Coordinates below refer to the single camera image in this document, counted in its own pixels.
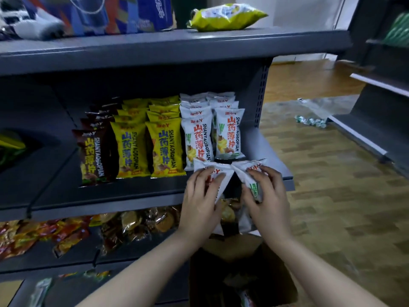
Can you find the pile of red orange packets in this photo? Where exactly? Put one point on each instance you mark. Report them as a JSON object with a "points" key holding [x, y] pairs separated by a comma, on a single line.
{"points": [[32, 236]]}

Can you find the large yellow crisp bag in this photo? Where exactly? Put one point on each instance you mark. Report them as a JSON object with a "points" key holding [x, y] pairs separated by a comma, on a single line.
{"points": [[223, 17]]}

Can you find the white plastic wrapped pack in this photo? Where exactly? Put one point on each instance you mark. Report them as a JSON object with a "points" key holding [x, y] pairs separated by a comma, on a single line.
{"points": [[35, 25]]}

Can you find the clear plastic sheet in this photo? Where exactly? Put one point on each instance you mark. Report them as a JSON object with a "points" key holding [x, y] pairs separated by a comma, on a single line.
{"points": [[332, 107]]}

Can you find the blue printed drink carton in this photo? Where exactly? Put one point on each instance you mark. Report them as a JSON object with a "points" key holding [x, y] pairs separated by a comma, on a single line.
{"points": [[112, 15]]}

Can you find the white edged shelving rack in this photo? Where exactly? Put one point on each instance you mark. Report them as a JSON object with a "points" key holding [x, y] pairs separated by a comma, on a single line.
{"points": [[377, 124]]}

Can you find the person's right hand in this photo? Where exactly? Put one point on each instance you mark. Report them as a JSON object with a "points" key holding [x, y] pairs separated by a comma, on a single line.
{"points": [[271, 211]]}

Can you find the pile of wrapped buns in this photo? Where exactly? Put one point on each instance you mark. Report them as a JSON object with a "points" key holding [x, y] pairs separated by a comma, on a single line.
{"points": [[134, 223]]}

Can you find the clear plastic water bottle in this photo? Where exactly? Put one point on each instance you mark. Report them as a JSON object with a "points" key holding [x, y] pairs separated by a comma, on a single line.
{"points": [[310, 122]]}

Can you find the person's left hand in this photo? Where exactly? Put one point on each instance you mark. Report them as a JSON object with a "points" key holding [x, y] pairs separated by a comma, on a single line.
{"points": [[199, 211]]}

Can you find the pile of white snacks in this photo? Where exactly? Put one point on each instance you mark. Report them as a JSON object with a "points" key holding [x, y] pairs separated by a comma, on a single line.
{"points": [[246, 298]]}

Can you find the dark blue metal shelf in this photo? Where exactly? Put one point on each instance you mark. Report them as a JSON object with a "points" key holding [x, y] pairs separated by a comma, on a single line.
{"points": [[262, 147]]}

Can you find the green striped packs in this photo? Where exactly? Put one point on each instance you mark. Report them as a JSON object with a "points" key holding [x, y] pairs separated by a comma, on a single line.
{"points": [[397, 30]]}

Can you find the person's left forearm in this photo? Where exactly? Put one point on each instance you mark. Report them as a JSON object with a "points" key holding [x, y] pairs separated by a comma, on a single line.
{"points": [[137, 278]]}

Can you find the person's right forearm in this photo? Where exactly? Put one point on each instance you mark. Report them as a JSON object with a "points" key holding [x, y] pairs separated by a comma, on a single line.
{"points": [[326, 278]]}

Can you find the heap of green brown bags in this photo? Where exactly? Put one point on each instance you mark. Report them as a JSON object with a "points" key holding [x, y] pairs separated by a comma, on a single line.
{"points": [[11, 147]]}

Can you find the brown cardboard box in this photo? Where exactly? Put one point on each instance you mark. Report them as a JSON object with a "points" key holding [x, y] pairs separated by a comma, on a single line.
{"points": [[230, 249]]}

